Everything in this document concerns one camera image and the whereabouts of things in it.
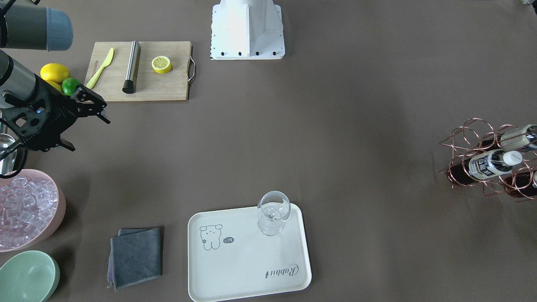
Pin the clear wine glass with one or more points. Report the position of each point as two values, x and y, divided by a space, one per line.
273 211

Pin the copper wire bottle basket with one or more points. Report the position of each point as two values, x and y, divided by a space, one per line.
477 136

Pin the white rabbit tray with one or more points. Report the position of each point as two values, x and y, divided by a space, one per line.
229 257

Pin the half lemon slice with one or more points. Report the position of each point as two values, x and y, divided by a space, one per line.
161 64

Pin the yellow lemon far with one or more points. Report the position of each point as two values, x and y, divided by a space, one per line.
54 72

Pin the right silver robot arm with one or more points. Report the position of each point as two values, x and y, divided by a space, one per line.
25 25

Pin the green lime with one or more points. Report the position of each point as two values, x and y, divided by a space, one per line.
69 85

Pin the tea bottle white cap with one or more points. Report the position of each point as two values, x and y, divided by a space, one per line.
482 167

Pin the yellow lemon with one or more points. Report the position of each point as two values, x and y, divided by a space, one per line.
54 72
55 85

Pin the grey folded cloth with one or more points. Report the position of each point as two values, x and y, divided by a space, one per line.
135 257

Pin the yellow plastic knife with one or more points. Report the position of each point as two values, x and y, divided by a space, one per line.
106 63

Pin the pink bowl of ice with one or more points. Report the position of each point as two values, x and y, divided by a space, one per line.
32 208

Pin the steel ice scoop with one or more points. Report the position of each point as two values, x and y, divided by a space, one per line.
7 164

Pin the steel muddler black tip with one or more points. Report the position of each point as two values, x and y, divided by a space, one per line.
129 84

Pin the yellow lemon near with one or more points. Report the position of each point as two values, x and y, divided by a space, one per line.
55 85

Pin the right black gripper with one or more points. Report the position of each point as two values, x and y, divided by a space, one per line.
53 103

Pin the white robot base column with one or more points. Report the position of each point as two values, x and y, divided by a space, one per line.
247 30

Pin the bamboo cutting board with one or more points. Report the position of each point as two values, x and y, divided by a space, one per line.
150 86

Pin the green empty bowl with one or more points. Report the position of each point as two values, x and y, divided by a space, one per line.
30 276

